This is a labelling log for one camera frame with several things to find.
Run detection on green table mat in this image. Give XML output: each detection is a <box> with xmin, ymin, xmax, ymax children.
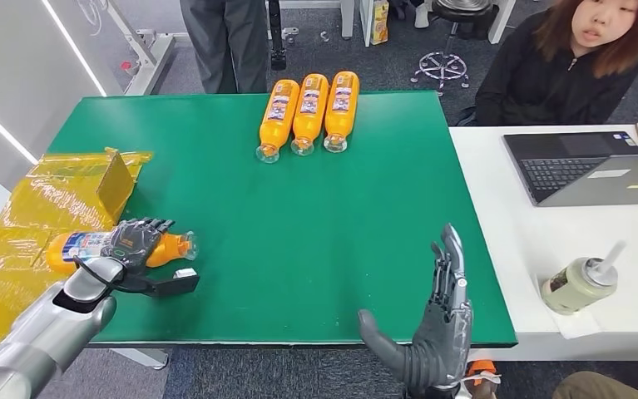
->
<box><xmin>45</xmin><ymin>91</ymin><xmax>518</xmax><ymax>349</ymax></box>

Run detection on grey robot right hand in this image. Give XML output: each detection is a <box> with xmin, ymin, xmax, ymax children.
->
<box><xmin>357</xmin><ymin>223</ymin><xmax>474</xmax><ymax>395</ymax></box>

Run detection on drink cup with straw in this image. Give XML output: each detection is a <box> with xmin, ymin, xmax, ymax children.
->
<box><xmin>540</xmin><ymin>239</ymin><xmax>627</xmax><ymax>317</ymax></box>

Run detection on black robot legs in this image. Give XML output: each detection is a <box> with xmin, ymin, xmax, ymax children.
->
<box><xmin>267</xmin><ymin>0</ymin><xmax>289</xmax><ymax>71</ymax></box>

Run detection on orange and white tool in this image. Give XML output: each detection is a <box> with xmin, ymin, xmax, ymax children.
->
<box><xmin>464</xmin><ymin>360</ymin><xmax>502</xmax><ymax>399</ymax></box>

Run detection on white desk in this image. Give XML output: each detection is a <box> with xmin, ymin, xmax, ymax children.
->
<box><xmin>448</xmin><ymin>123</ymin><xmax>638</xmax><ymax>363</ymax></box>

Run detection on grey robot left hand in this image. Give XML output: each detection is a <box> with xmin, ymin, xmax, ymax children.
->
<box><xmin>101</xmin><ymin>218</ymin><xmax>176</xmax><ymax>277</ymax></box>

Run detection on white paper napkin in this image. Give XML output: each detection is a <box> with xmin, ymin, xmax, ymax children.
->
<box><xmin>533</xmin><ymin>275</ymin><xmax>603</xmax><ymax>341</ymax></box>

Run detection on dark grey open laptop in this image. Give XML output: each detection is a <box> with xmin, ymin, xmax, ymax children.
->
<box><xmin>502</xmin><ymin>131</ymin><xmax>638</xmax><ymax>208</ymax></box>

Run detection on seated person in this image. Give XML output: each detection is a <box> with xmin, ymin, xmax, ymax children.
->
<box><xmin>456</xmin><ymin>0</ymin><xmax>638</xmax><ymax>128</ymax></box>

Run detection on yellow film wrapped cardboard box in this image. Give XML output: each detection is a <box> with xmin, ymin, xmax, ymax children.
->
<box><xmin>0</xmin><ymin>146</ymin><xmax>155</xmax><ymax>349</ymax></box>

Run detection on black stool with chrome base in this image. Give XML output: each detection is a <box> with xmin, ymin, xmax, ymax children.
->
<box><xmin>409</xmin><ymin>0</ymin><xmax>495</xmax><ymax>97</ymax></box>

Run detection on person's knee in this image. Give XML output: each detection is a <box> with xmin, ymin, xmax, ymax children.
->
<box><xmin>551</xmin><ymin>372</ymin><xmax>638</xmax><ymax>399</ymax></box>

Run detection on orange bottle with label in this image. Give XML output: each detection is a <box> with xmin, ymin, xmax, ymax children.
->
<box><xmin>256</xmin><ymin>79</ymin><xmax>301</xmax><ymax>165</ymax></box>
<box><xmin>290</xmin><ymin>72</ymin><xmax>331</xmax><ymax>157</ymax></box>
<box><xmin>323</xmin><ymin>70</ymin><xmax>361</xmax><ymax>154</ymax></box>
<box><xmin>46</xmin><ymin>231</ymin><xmax>200</xmax><ymax>275</ymax></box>

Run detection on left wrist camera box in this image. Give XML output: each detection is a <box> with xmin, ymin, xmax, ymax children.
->
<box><xmin>114</xmin><ymin>268</ymin><xmax>201</xmax><ymax>299</ymax></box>

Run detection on standing person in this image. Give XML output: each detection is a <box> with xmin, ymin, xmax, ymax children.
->
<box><xmin>179</xmin><ymin>0</ymin><xmax>270</xmax><ymax>95</ymax></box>

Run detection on white metal frame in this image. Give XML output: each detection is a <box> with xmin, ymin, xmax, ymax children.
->
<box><xmin>103</xmin><ymin>0</ymin><xmax>176</xmax><ymax>97</ymax></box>

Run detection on yellow printed carton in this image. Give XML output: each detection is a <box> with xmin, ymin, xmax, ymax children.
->
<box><xmin>370</xmin><ymin>0</ymin><xmax>390</xmax><ymax>47</ymax></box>

